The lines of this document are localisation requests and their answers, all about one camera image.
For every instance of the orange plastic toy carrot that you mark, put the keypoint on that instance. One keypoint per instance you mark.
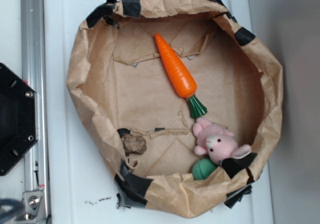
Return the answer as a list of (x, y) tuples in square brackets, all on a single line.
[(179, 76)]

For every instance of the brown paper bag bin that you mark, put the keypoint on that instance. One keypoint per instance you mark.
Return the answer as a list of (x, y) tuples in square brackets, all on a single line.
[(119, 85)]

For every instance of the brown rock lump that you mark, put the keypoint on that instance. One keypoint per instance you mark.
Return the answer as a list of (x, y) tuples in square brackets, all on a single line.
[(133, 144)]

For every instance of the pink plush bunny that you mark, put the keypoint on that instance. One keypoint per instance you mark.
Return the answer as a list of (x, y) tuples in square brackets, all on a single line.
[(217, 141)]

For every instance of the green ball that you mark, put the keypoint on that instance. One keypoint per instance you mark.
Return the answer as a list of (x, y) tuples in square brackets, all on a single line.
[(203, 168)]

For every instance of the aluminium extrusion rail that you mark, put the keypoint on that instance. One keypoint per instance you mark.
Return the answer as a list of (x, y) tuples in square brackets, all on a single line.
[(36, 160)]

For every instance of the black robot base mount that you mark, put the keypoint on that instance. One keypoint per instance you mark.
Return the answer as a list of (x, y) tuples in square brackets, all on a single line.
[(17, 119)]

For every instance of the metal corner bracket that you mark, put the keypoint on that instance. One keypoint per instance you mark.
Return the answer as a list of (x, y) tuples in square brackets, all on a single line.
[(35, 208)]

